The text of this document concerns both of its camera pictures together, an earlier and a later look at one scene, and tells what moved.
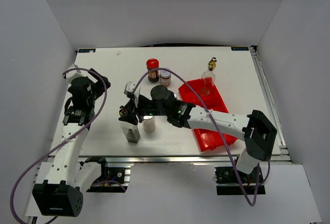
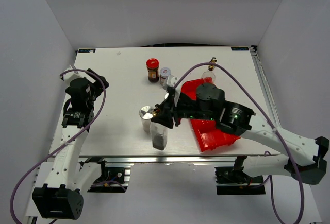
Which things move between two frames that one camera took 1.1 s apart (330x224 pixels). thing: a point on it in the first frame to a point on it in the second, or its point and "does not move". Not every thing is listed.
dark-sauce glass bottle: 131,132 to 159,132
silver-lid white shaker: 148,123 does not move
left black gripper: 99,85 does not move
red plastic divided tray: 207,139 does not move
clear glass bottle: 208,78 does not move
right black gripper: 130,118 to 166,115
